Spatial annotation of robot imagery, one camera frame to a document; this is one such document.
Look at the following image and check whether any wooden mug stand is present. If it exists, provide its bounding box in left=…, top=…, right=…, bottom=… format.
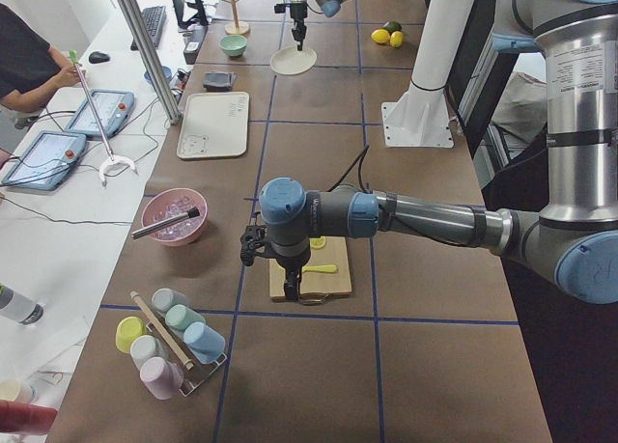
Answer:
left=221, top=0, right=250, bottom=36

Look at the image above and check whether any yellow cup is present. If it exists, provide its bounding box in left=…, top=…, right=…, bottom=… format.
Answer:
left=115, top=316, right=146, bottom=353

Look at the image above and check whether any blue small bowl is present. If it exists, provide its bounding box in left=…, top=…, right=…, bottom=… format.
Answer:
left=143, top=65, right=173, bottom=88

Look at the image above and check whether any blue teach pendant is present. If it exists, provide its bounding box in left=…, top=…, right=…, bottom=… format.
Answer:
left=65, top=89, right=135, bottom=139
left=1, top=131, right=88, bottom=192

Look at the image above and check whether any pink bowl with ice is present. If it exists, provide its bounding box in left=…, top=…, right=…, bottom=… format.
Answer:
left=141, top=188, right=208, bottom=246

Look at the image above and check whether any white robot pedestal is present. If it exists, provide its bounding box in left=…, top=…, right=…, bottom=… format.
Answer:
left=381, top=0, right=475, bottom=149

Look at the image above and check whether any wooden rack rod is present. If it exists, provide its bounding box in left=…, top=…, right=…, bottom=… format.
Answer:
left=129, top=291, right=195, bottom=371

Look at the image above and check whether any yellow lemon left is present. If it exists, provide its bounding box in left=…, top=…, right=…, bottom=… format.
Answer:
left=371, top=28, right=391, bottom=44

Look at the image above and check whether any person in black shirt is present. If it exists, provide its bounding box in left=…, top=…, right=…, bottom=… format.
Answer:
left=1, top=4, right=72, bottom=113

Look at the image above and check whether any black computer mouse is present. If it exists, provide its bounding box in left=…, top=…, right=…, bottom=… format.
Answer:
left=88, top=51, right=110, bottom=64

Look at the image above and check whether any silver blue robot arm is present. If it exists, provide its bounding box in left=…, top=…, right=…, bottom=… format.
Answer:
left=240, top=0, right=617, bottom=304

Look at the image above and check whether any green bowl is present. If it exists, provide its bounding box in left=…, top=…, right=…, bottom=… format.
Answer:
left=219, top=35, right=248, bottom=58

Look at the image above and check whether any red object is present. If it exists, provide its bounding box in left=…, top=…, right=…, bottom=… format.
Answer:
left=1, top=400, right=58, bottom=435

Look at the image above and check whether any grey cup upper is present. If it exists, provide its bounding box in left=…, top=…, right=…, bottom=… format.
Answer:
left=151, top=288, right=190, bottom=314

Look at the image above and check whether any black keyboard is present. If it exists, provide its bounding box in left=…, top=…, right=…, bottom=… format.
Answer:
left=141, top=6, right=166, bottom=48

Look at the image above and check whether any person hand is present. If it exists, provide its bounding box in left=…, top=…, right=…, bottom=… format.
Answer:
left=50, top=66, right=86, bottom=89

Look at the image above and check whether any aluminium frame post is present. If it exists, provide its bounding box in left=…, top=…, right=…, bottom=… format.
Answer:
left=117, top=0, right=182, bottom=125

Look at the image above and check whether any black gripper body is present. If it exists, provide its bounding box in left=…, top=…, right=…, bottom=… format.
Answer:
left=289, top=1, right=308, bottom=28
left=275, top=253, right=311, bottom=282

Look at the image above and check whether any lower blue teach pendant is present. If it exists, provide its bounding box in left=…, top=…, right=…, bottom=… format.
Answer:
left=1, top=131, right=88, bottom=192

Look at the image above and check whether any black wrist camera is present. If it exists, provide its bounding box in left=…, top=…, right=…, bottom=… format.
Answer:
left=239, top=225, right=267, bottom=267

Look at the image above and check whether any yellow plastic knife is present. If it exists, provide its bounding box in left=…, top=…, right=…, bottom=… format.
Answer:
left=302, top=264, right=338, bottom=274

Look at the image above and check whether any cream rectangular tray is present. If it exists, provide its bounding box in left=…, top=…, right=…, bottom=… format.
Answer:
left=177, top=92, right=250, bottom=160

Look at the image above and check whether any grey bottle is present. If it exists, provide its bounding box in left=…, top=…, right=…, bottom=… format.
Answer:
left=0, top=285, right=43, bottom=325

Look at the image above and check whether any green cup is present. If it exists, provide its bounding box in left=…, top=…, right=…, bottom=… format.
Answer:
left=165, top=304, right=206, bottom=334

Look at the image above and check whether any white cup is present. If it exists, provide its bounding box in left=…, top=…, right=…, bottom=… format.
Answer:
left=129, top=335, right=169, bottom=370

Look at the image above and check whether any yellow lemon right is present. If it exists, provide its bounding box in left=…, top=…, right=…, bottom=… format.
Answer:
left=389, top=31, right=405, bottom=48

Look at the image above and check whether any cream round plate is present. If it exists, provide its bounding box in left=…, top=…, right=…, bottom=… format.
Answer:
left=270, top=46, right=317, bottom=75

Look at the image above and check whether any dark avocado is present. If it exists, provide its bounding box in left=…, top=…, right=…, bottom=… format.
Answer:
left=382, top=20, right=402, bottom=34

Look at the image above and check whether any blue cup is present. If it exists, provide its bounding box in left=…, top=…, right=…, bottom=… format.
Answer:
left=183, top=321, right=226, bottom=364

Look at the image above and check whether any lemon slice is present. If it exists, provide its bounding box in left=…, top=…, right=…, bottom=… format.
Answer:
left=310, top=236, right=326, bottom=250

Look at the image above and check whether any yellow lemon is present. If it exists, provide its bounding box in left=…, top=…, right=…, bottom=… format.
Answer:
left=371, top=28, right=391, bottom=44
left=389, top=31, right=405, bottom=48

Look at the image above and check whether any pink white reacher grabber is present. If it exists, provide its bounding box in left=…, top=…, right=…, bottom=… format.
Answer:
left=69, top=49, right=137, bottom=186

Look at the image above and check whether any cream cup corner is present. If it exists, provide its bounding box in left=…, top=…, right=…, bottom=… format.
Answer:
left=0, top=378, right=36, bottom=403

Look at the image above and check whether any wooden cutting board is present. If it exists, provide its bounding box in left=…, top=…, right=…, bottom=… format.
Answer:
left=268, top=236, right=354, bottom=303

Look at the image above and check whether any pink cup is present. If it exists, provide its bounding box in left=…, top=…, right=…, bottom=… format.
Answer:
left=140, top=357, right=184, bottom=401

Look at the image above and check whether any upper blue teach pendant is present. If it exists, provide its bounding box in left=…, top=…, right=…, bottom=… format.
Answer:
left=65, top=89, right=135, bottom=139

